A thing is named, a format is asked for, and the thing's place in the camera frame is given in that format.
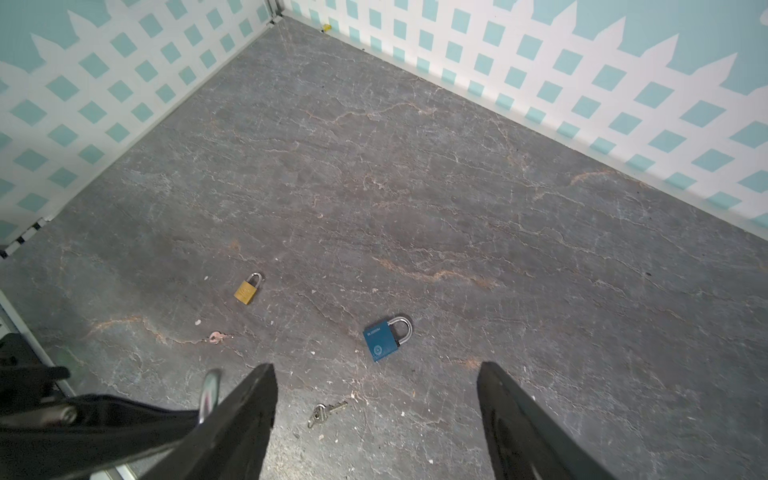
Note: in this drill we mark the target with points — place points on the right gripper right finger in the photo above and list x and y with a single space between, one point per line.
523 441

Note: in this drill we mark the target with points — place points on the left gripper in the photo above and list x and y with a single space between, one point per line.
46 436

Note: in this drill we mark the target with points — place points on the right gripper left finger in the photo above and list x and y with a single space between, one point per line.
232 442

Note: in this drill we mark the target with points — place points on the brass padlock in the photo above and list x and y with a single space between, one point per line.
248 289

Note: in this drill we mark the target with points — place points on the blue padlock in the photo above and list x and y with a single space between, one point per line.
386 336

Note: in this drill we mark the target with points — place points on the silver key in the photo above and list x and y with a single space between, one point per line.
209 395
322 412

